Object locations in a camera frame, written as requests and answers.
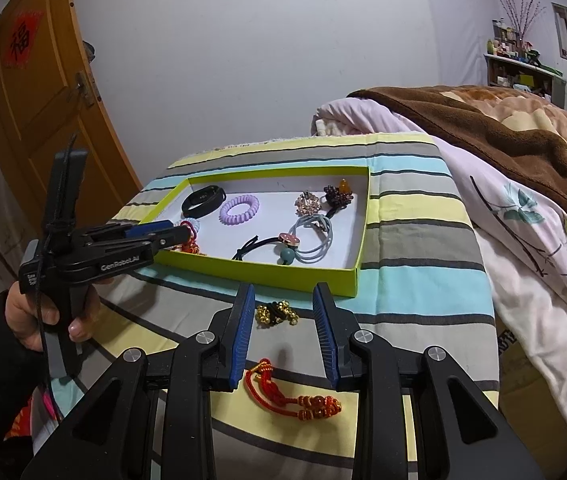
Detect small red knot charm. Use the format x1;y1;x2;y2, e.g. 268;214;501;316
171;218;202;255

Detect light blue spiral hair tie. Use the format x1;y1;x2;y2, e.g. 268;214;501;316
175;216;202;241

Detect black fitness band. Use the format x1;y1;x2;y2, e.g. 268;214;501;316
182;185;226;219

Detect gold bells black cord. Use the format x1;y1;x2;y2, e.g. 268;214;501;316
254;300;301;330

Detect grey elastic hair ties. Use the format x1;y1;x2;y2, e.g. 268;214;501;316
289;213;335;265

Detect purple spiral hair tie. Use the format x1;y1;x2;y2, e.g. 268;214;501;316
218;193;262;227

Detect black tie with flower bead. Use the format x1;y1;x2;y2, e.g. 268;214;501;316
231;231;301;266

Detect pink rhinestone hair clip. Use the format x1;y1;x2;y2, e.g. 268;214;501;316
294;191;321;217

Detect dark beaded amber hair tie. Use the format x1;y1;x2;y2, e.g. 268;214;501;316
322;178;355;219

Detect person's left hand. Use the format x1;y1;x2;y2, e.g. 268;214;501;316
5;282;102;351

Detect striped cloth cover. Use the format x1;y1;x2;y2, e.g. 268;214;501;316
31;131;501;480

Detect lime green cardboard tray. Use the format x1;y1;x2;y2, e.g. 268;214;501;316
142;165;370;297

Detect wooden door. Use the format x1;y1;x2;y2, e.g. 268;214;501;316
0;0;142;226

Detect pink floral quilt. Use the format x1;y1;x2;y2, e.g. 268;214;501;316
311;97;567;441

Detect red fu door sticker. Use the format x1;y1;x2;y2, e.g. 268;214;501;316
4;11;44;68

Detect brown plush blanket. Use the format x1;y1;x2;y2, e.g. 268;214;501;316
350;86;567;213

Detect cluttered shelf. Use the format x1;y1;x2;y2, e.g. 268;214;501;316
484;20;567;107

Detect purple blossom branches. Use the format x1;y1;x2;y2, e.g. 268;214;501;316
498;0;546;42

